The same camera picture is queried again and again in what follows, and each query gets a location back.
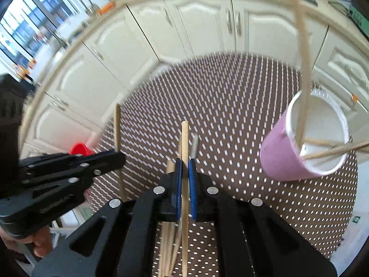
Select light wooden chopstick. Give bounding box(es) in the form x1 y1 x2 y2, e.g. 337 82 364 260
181 121 189 276

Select pink white cup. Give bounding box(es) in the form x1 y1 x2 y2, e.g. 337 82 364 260
259 89 350 182

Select dark wooden chopstick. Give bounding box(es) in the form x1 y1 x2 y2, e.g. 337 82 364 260
190 134 199 159

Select orange kitchen tool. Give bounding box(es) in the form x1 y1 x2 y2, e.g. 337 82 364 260
98 1 116 15

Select kitchen window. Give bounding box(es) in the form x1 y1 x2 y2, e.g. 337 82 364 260
1 0 74 66

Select person's left hand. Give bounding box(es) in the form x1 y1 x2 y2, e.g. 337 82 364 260
1 226 53 258

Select wooden chopstick on table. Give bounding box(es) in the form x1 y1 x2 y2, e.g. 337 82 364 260
170 226 182 276
166 159 175 174
159 222 170 277
114 102 126 203
165 222 176 276

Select red plastic bucket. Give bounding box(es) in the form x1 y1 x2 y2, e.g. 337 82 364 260
69 143 94 156

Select brown polka dot tablecloth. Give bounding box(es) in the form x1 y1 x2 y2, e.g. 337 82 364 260
86 51 359 277

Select white base cabinets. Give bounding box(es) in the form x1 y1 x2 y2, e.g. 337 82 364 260
19 0 368 158

